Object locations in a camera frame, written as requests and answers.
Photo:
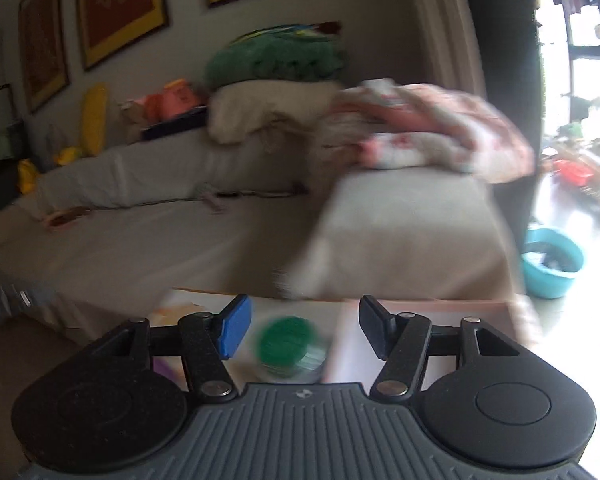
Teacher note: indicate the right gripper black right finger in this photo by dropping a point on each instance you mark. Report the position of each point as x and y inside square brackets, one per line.
[390, 334]

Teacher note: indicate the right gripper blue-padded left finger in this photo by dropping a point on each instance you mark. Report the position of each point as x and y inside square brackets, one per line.
[218, 334]

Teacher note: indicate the green round lid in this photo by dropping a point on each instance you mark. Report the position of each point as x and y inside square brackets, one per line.
[289, 350]

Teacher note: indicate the teal plastic basin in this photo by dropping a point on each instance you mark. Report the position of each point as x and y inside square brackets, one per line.
[550, 262]

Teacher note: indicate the pink floral quilt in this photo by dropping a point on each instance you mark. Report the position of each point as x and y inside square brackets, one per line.
[380, 125]

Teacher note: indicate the cream folded blanket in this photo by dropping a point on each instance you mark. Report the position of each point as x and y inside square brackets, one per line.
[238, 110]

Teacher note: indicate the orange pink plush toy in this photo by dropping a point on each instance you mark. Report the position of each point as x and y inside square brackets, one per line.
[176, 98]

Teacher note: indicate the yellow banana plush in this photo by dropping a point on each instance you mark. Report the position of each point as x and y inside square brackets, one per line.
[93, 125]

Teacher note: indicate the green plush blanket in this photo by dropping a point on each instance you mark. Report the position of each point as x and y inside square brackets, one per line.
[296, 52]

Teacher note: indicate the middle red gold framed picture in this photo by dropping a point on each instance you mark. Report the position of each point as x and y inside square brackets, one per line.
[107, 27]

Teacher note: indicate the left red gold framed picture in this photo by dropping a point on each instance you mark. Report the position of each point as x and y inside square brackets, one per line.
[42, 51]

